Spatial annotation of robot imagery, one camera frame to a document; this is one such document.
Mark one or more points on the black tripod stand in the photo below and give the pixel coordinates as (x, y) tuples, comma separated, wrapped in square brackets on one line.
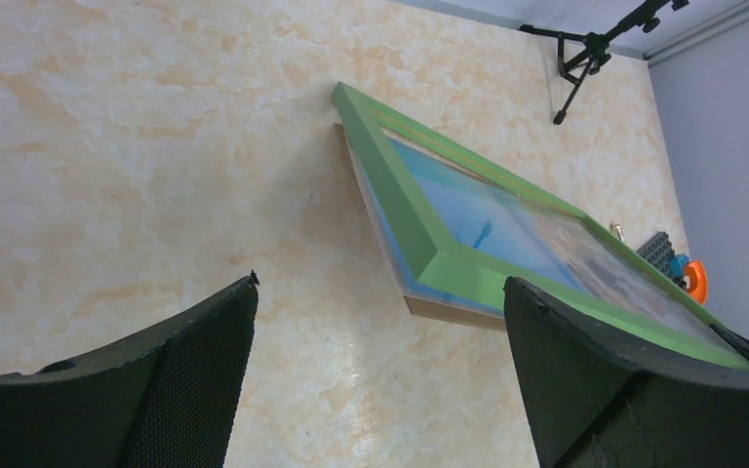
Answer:
[(595, 52)]

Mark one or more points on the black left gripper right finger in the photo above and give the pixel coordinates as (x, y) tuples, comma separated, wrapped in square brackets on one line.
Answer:
[(598, 396)]

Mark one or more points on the grey studded baseplate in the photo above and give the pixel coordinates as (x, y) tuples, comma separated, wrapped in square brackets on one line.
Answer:
[(658, 251)]

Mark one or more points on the orange curved brick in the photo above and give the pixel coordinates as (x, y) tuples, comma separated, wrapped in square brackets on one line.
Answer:
[(697, 279)]

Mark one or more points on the green wooden picture frame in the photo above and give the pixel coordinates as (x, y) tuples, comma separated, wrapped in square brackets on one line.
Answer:
[(413, 219)]

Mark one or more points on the brown frame backing board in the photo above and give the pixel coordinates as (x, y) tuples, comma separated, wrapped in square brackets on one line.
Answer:
[(419, 304)]

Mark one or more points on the blue small brick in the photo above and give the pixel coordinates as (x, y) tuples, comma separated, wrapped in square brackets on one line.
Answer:
[(677, 264)]

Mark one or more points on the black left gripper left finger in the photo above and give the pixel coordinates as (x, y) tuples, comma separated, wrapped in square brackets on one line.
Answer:
[(165, 396)]

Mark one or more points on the clear handled screwdriver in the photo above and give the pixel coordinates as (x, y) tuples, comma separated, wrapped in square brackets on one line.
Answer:
[(617, 231)]

